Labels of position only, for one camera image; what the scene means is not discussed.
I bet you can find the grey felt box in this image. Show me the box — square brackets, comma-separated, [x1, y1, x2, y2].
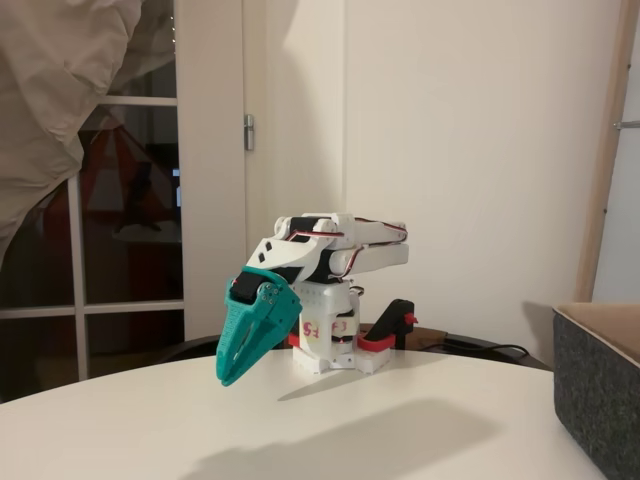
[551, 301, 640, 480]

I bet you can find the dark brown chair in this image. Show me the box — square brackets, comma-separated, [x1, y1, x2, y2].
[159, 332, 224, 366]
[414, 327, 554, 372]

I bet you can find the white glazed door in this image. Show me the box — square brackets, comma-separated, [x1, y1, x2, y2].
[0, 0, 251, 404]

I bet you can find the black clamp red knob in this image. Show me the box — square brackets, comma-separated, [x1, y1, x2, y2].
[355, 298, 419, 354]

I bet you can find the beige crumpled curtain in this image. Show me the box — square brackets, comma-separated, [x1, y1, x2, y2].
[0, 0, 177, 271]

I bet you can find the frosted panel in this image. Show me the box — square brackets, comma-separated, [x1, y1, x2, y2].
[595, 0, 640, 304]

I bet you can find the red white black servo cable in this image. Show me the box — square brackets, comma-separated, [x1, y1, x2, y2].
[287, 218, 409, 247]
[328, 243, 364, 282]

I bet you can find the black power cable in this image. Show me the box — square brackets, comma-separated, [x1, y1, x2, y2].
[443, 339, 531, 359]

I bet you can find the light wooden post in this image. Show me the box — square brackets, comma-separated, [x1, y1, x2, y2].
[577, 0, 636, 304]

